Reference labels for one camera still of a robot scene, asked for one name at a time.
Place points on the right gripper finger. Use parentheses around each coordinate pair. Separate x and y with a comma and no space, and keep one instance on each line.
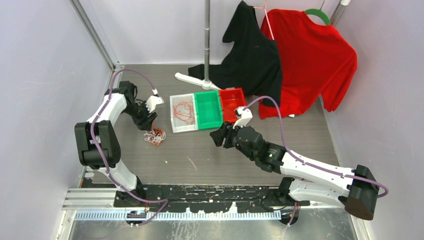
(228,126)
(218,136)

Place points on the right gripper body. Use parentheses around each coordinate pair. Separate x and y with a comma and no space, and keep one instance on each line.
(230,136)

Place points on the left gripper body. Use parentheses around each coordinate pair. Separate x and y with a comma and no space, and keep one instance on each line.
(140,115)

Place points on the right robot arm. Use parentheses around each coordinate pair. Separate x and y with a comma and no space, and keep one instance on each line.
(304,179)

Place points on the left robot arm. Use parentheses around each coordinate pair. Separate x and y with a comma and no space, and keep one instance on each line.
(97,143)

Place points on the green plastic bin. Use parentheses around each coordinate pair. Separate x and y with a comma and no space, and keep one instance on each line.
(208,109)

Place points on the red plastic bin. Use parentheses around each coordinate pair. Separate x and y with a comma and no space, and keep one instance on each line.
(230,100)

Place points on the white plastic bin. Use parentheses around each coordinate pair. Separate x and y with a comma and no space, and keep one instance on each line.
(183,115)

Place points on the white rack base foot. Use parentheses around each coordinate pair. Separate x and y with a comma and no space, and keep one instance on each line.
(195,81)

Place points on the black t-shirt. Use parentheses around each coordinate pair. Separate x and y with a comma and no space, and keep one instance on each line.
(253,63)

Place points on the red t-shirt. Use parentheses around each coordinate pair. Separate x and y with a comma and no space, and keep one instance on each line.
(316,61)

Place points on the garment rack pole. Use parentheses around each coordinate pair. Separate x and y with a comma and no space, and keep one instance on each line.
(207,11)

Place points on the pink hanger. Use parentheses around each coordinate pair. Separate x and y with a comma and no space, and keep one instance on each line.
(264,8)

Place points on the green hanger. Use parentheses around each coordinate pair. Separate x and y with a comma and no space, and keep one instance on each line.
(318,12)

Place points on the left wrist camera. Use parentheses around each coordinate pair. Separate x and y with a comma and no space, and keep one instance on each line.
(152,102)

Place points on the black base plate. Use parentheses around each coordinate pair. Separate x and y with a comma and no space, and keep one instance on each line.
(208,198)

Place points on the aluminium frame rail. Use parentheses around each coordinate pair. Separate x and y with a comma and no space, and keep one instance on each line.
(87,23)

